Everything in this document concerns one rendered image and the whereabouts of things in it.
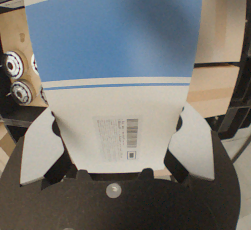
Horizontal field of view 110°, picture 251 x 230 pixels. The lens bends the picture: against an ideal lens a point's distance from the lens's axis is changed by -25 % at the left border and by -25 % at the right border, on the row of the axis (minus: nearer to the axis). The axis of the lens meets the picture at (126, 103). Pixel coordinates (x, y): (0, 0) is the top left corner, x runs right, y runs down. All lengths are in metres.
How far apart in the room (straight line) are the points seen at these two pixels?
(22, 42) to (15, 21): 0.08
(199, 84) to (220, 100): 0.15
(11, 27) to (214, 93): 0.78
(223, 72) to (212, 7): 0.23
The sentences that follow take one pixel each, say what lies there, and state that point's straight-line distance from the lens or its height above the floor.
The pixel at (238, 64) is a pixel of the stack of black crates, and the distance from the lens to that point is 1.35.
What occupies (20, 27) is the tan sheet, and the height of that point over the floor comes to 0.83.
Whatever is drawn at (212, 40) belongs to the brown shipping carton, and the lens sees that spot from 0.46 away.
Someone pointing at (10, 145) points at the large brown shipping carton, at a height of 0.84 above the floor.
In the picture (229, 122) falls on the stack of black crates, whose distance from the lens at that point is 1.50.
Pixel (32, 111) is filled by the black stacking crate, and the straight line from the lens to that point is 0.56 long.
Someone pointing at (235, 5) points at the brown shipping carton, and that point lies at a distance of 0.54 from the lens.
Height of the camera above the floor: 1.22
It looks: 60 degrees down
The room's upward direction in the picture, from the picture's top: 175 degrees clockwise
